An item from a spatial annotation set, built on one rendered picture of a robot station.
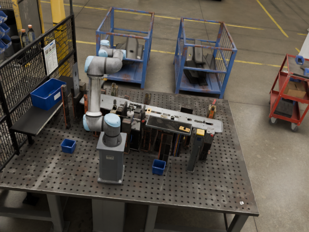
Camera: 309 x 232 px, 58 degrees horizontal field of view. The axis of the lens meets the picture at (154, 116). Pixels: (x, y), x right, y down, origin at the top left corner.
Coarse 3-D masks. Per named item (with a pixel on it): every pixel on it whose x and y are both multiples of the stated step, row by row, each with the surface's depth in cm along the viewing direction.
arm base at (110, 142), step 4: (104, 132) 209; (104, 136) 210; (108, 136) 207; (112, 136) 206; (116, 136) 208; (120, 136) 213; (104, 140) 212; (108, 140) 208; (112, 140) 208; (116, 140) 211; (120, 140) 213; (104, 144) 211; (108, 144) 209; (112, 144) 209; (116, 144) 210
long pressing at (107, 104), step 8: (104, 96) 278; (112, 96) 280; (104, 104) 268; (112, 104) 269; (128, 104) 272; (144, 104) 275; (160, 112) 268; (168, 112) 269; (176, 112) 270; (176, 120) 261; (192, 120) 263; (200, 120) 265; (208, 120) 266; (216, 120) 267; (200, 128) 256; (216, 128) 258
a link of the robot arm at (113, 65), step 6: (114, 54) 214; (120, 54) 216; (108, 60) 189; (114, 60) 192; (120, 60) 199; (108, 66) 189; (114, 66) 191; (120, 66) 197; (108, 72) 192; (114, 72) 195
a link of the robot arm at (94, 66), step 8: (88, 56) 191; (96, 56) 192; (88, 64) 188; (96, 64) 188; (104, 64) 188; (88, 72) 191; (96, 72) 190; (104, 72) 192; (96, 80) 193; (96, 88) 194; (88, 96) 198; (96, 96) 196; (88, 104) 199; (96, 104) 198; (88, 112) 200; (96, 112) 200; (88, 120) 199; (96, 120) 200; (88, 128) 201; (96, 128) 201
